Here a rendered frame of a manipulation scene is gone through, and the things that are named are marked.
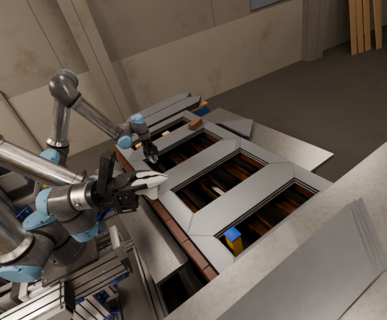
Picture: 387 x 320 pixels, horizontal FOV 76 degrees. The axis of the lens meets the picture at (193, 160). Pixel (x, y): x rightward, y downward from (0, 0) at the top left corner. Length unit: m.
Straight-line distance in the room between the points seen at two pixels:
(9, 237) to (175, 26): 3.79
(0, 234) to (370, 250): 1.10
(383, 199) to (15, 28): 3.97
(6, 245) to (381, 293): 1.08
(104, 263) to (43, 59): 3.25
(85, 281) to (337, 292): 0.97
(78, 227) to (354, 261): 0.81
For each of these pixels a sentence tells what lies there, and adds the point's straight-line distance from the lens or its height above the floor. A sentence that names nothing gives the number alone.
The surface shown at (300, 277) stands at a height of 1.07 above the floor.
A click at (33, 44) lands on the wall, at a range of 4.06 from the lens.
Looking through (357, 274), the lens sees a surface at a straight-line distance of 0.90.
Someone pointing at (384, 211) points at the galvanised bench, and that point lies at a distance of 1.10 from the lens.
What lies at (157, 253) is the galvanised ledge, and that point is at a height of 0.68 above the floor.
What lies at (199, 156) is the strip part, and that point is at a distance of 1.72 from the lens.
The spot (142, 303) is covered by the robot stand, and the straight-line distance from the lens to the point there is 1.93.
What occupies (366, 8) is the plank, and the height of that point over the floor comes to 0.69.
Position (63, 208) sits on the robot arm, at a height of 1.44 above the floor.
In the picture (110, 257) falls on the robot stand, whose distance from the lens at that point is 1.22.
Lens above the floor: 1.84
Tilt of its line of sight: 36 degrees down
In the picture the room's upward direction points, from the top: 16 degrees counter-clockwise
